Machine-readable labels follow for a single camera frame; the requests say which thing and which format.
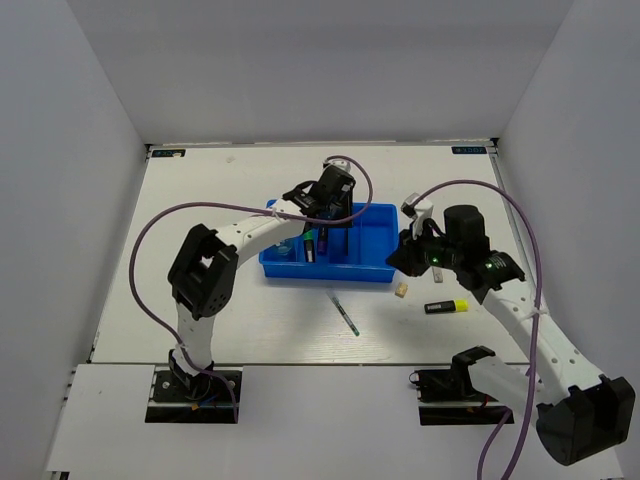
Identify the corner table label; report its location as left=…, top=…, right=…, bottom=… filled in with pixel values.
left=151, top=149, right=186, bottom=158
left=451, top=146, right=487, bottom=155

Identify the yellow cap black highlighter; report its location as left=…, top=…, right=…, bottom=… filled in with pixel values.
left=424, top=299, right=469, bottom=315

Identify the green cap black highlighter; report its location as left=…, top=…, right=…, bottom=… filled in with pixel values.
left=302, top=227, right=316, bottom=263

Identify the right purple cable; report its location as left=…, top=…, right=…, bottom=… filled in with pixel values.
left=399, top=179, right=544, bottom=480

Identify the small cork cube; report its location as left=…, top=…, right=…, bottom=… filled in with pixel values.
left=395, top=283, right=408, bottom=298

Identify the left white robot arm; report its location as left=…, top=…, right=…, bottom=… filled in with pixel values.
left=168, top=159, right=355, bottom=399

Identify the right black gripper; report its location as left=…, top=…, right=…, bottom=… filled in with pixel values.
left=385, top=220, right=462, bottom=277

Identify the blue plastic divided bin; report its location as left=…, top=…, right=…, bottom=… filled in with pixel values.
left=259, top=203, right=398, bottom=283

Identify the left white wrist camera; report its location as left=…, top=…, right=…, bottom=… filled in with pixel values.
left=322, top=155, right=351, bottom=174

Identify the right corner table label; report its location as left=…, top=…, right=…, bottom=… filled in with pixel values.
left=451, top=146, right=487, bottom=155

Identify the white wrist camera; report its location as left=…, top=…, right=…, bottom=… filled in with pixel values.
left=401, top=193, right=434, bottom=239
left=322, top=155, right=351, bottom=174

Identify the purple cap black highlighter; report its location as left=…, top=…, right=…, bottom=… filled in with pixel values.
left=317, top=226, right=329, bottom=256

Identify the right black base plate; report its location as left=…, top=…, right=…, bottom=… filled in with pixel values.
left=409, top=369, right=506, bottom=427

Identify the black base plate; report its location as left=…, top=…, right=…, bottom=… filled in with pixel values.
left=145, top=369, right=242, bottom=425
left=409, top=369, right=506, bottom=427

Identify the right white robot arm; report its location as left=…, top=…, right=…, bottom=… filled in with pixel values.
left=386, top=200, right=636, bottom=466

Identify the green ink pen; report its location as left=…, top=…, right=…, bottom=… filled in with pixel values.
left=326, top=290, right=360, bottom=337

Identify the left corner table label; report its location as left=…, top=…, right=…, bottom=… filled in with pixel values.
left=151, top=149, right=186, bottom=158

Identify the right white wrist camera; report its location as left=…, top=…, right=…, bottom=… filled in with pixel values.
left=401, top=193, right=434, bottom=239

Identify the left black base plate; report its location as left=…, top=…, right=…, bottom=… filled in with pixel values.
left=145, top=369, right=242, bottom=425

